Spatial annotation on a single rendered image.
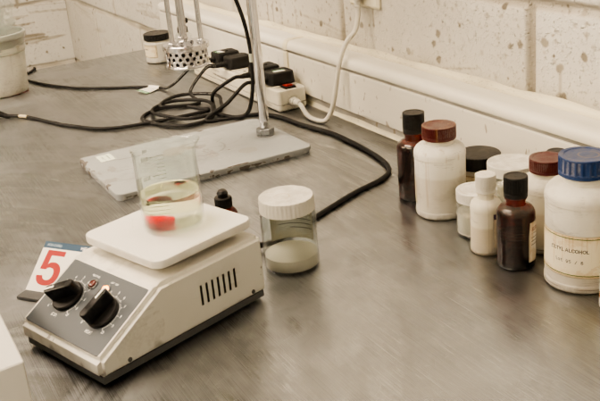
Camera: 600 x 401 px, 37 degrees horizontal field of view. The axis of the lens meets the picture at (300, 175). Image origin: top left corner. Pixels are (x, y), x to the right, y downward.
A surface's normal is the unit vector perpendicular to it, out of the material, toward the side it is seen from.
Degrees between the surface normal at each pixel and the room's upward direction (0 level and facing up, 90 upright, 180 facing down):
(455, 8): 90
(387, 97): 90
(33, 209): 0
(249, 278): 90
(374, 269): 0
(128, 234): 0
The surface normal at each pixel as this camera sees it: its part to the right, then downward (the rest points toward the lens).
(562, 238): -0.72, 0.29
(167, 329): 0.73, 0.18
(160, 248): -0.09, -0.94
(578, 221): -0.37, 0.35
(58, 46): 0.47, 0.26
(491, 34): -0.88, 0.23
